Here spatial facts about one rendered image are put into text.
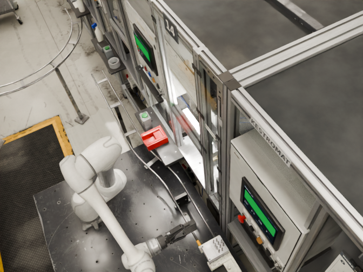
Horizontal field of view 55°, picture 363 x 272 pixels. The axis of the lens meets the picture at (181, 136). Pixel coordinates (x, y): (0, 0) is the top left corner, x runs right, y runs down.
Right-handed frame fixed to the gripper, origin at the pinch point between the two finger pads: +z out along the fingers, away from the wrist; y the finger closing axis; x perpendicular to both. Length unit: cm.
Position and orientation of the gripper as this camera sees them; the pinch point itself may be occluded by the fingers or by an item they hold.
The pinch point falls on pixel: (190, 226)
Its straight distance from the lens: 200.7
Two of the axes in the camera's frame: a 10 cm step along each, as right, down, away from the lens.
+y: -0.9, -5.9, -8.0
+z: 8.8, -4.2, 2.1
